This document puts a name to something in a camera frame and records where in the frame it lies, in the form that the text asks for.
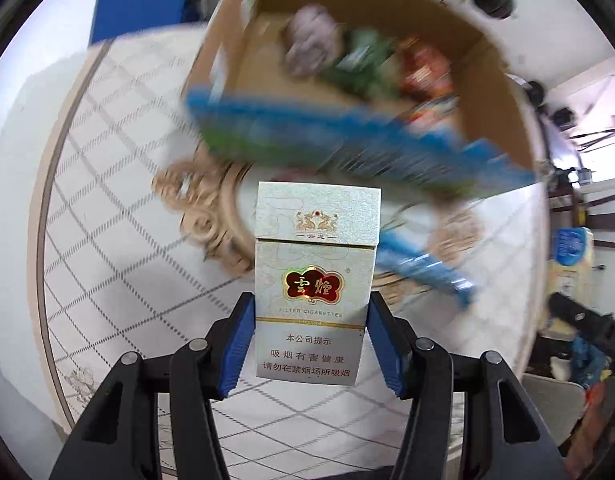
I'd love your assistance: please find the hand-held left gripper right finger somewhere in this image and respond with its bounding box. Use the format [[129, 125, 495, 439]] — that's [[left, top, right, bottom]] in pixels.
[[368, 291, 572, 480]]

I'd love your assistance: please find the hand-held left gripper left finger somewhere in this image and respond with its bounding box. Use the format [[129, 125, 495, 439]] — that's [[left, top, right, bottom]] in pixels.
[[48, 291, 256, 480]]

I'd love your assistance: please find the white cigarette pack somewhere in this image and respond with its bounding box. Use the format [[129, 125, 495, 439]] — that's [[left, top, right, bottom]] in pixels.
[[254, 182, 381, 387]]

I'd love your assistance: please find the cardboard box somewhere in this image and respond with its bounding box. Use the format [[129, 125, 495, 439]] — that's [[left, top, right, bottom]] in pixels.
[[185, 0, 541, 201]]

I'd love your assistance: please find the blue snack packet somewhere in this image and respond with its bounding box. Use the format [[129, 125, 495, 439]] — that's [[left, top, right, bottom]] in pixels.
[[376, 232, 475, 308]]

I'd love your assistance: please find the blue and yellow bag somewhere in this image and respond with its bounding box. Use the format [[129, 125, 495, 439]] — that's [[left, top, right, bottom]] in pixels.
[[547, 226, 595, 306]]

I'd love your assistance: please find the green snack packet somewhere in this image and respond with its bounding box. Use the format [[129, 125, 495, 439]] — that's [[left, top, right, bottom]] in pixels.
[[323, 30, 403, 98]]

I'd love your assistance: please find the red snack packet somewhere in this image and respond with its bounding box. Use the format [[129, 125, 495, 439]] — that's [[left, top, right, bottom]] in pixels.
[[398, 36, 455, 101]]

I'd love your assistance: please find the purple snack bag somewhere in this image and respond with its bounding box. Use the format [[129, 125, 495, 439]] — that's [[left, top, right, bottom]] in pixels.
[[282, 4, 344, 78]]

